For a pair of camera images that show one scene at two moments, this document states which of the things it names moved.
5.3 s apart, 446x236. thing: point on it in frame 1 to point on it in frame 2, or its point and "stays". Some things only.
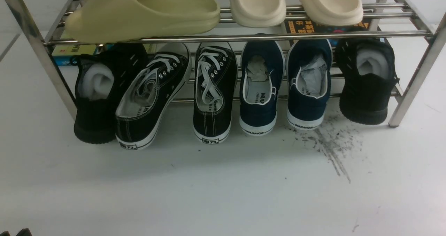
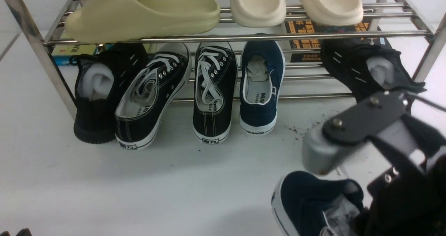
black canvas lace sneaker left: x=152 y=94 stays
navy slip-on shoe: x=309 y=62 to x=308 y=205
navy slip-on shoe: x=262 y=74 stays
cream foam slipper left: x=257 y=6 stays
